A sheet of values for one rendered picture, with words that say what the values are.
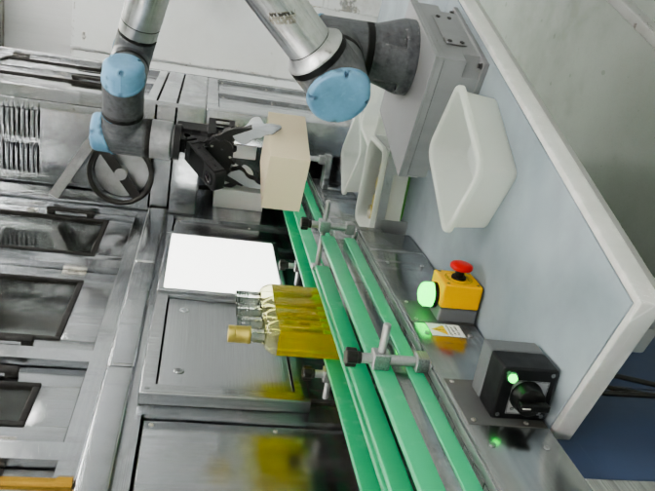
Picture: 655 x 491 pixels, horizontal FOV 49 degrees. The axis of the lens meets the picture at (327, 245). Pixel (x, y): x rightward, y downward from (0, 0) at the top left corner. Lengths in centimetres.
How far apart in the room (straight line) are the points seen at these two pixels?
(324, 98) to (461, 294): 42
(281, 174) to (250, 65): 383
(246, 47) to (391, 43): 374
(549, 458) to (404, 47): 82
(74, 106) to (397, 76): 130
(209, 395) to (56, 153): 128
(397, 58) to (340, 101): 19
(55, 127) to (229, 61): 280
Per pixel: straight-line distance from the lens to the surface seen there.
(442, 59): 134
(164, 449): 136
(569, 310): 101
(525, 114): 121
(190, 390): 145
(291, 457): 138
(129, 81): 133
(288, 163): 133
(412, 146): 142
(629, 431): 115
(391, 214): 169
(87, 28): 520
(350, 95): 130
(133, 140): 140
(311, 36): 126
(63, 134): 248
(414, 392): 106
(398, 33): 145
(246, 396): 145
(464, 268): 124
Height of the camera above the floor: 126
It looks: 11 degrees down
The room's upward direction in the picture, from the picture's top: 84 degrees counter-clockwise
